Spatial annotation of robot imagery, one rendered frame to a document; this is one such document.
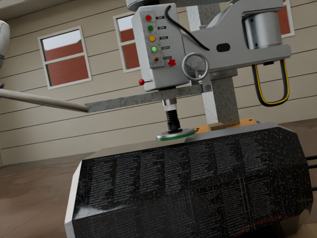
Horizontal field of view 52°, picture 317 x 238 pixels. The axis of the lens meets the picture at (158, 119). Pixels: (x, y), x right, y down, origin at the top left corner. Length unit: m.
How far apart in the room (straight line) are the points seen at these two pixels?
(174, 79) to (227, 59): 0.33
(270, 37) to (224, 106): 0.75
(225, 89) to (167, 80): 0.95
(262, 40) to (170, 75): 0.61
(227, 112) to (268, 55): 0.73
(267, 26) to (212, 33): 0.36
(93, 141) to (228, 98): 6.62
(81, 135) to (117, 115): 1.22
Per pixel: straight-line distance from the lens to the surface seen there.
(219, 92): 2.50
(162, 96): 1.69
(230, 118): 2.55
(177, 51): 1.69
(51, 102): 1.44
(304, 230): 1.97
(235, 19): 1.89
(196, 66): 1.65
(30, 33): 9.72
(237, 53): 1.85
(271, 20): 2.02
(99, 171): 1.74
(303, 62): 7.88
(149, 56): 1.63
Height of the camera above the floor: 1.10
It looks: 4 degrees down
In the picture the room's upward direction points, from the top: 11 degrees counter-clockwise
